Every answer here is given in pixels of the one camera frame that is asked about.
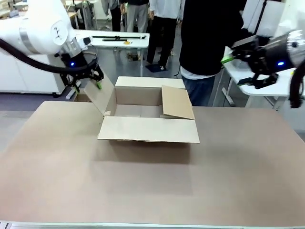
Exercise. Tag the brown cardboard box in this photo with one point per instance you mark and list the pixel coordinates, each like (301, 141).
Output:
(147, 130)

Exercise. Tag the white side table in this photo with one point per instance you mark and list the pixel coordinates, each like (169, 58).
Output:
(262, 89)

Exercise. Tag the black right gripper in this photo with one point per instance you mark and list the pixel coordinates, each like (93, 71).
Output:
(274, 55)

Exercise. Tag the white board panel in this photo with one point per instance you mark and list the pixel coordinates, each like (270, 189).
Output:
(274, 14)

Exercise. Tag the person in black sweater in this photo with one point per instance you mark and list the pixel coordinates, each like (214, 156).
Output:
(202, 35)

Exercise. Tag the bystander in dark trousers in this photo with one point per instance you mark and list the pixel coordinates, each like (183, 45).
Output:
(115, 14)

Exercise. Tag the white cabinet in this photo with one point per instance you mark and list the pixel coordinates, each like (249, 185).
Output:
(23, 74)

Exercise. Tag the small yellow item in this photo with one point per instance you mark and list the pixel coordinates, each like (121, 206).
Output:
(127, 43)

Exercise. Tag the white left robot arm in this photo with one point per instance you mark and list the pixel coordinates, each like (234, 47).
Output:
(40, 26)

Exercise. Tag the black tripod rod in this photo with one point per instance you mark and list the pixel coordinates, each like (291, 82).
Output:
(116, 37)

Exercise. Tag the bystander in grey trousers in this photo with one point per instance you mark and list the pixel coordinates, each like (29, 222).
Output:
(137, 14)

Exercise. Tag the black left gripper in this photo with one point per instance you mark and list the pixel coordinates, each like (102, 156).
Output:
(72, 60)

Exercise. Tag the white background table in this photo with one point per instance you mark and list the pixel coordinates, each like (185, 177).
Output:
(114, 42)

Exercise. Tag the bystander in black trousers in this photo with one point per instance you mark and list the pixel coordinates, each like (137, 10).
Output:
(162, 35)

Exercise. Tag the black stand pole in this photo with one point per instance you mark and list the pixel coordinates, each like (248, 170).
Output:
(261, 16)

